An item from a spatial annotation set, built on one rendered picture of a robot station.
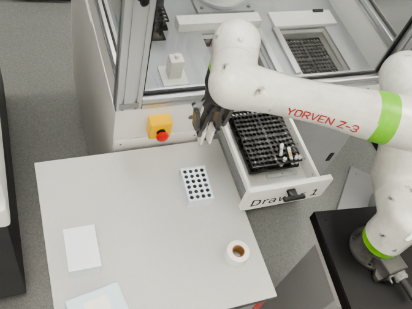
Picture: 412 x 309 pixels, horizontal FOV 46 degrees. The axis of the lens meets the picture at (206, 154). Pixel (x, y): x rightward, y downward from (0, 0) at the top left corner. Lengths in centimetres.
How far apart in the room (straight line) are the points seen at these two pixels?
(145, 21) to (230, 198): 65
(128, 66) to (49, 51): 168
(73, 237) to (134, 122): 41
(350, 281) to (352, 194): 123
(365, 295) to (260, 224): 103
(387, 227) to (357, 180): 136
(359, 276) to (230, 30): 86
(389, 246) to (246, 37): 76
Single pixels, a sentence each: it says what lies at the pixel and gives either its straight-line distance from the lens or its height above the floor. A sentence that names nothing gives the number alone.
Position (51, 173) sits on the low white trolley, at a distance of 159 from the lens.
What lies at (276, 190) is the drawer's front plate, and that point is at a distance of 148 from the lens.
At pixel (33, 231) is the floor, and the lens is 235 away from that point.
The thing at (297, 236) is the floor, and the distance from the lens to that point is 252.
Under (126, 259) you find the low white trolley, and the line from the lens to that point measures 146.
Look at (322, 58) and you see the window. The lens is 165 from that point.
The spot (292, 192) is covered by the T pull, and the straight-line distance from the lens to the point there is 150.
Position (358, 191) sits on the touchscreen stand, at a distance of 277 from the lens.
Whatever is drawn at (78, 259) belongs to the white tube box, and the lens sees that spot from 140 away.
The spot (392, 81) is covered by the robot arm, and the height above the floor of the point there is 137.
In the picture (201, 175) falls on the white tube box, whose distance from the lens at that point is 159.
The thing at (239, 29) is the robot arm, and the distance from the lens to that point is 109.
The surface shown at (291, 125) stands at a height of 89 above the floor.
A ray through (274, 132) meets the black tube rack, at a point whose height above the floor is 87.
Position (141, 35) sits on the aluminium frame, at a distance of 129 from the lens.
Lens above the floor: 210
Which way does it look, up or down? 53 degrees down
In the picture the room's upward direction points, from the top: 19 degrees clockwise
